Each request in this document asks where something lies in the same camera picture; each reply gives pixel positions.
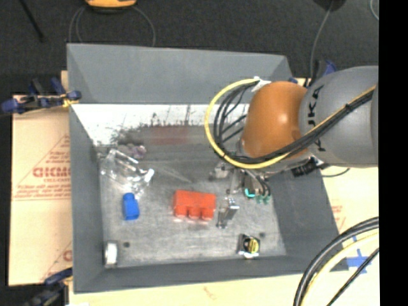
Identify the clear plastic bottle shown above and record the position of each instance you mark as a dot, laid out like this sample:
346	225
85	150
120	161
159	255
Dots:
122	167

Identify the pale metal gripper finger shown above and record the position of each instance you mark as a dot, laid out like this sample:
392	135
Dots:
222	217
232	206

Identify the black cylinder on white bracket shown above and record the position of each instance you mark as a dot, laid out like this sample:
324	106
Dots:
304	169

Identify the small white object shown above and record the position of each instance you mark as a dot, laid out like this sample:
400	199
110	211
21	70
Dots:
111	253

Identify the grey metal bin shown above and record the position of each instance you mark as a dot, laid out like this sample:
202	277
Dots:
178	241

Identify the red toy brick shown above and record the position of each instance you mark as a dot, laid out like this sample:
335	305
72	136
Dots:
192	204

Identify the black and yellow tape measure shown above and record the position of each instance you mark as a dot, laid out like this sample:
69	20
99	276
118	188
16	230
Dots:
249	244

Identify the small purple toy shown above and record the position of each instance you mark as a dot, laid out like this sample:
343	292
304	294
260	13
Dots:
138	151

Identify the brown cardboard board, red print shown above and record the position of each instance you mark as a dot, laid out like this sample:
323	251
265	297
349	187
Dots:
38	209

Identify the blue plastic cylinder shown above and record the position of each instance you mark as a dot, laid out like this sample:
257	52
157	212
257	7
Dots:
130	206

